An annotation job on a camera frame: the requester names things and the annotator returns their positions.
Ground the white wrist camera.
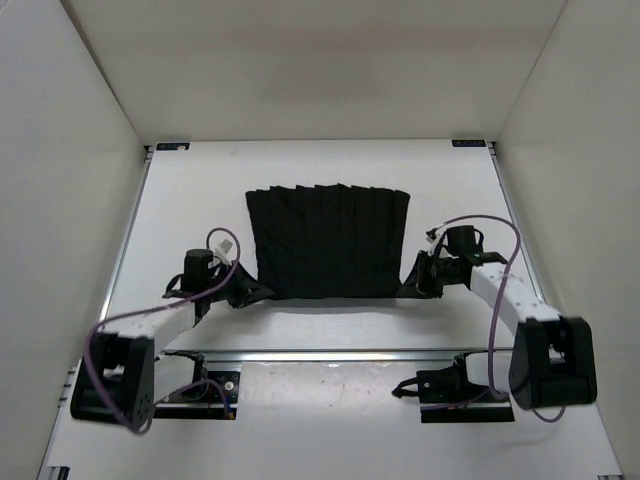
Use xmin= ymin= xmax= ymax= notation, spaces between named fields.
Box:
xmin=426 ymin=225 xmax=446 ymax=258
xmin=213 ymin=239 xmax=235 ymax=263

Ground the aluminium table edge rail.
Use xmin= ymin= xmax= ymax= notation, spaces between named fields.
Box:
xmin=182 ymin=348 xmax=485 ymax=364

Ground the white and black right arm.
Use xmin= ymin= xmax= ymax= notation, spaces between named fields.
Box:
xmin=392 ymin=225 xmax=598 ymax=413

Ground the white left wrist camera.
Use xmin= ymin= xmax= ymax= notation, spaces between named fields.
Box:
xmin=213 ymin=239 xmax=235 ymax=263

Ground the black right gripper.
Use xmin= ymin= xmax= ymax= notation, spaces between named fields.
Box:
xmin=396 ymin=250 xmax=461 ymax=299

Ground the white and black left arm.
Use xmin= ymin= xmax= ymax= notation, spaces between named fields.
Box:
xmin=69 ymin=249 xmax=274 ymax=435

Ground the black pleated skirt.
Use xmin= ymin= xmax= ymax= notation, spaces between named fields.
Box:
xmin=245 ymin=184 xmax=410 ymax=300

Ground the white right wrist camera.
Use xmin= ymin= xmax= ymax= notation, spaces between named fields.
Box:
xmin=426 ymin=225 xmax=446 ymax=258

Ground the blue left corner label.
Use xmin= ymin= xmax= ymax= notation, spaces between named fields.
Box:
xmin=155 ymin=142 xmax=190 ymax=151

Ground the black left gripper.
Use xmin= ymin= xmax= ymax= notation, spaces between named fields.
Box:
xmin=206 ymin=259 xmax=274 ymax=308

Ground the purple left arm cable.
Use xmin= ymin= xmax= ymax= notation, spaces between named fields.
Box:
xmin=82 ymin=227 xmax=242 ymax=436

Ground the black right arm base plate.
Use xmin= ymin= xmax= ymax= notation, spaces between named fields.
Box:
xmin=416 ymin=366 xmax=515 ymax=424

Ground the blue right corner label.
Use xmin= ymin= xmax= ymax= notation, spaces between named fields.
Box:
xmin=451 ymin=139 xmax=487 ymax=148

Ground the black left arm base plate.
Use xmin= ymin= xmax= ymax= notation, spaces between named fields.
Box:
xmin=154 ymin=362 xmax=241 ymax=421

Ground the blue corner label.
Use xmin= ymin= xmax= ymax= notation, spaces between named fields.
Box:
xmin=155 ymin=142 xmax=190 ymax=151
xmin=451 ymin=139 xmax=487 ymax=148

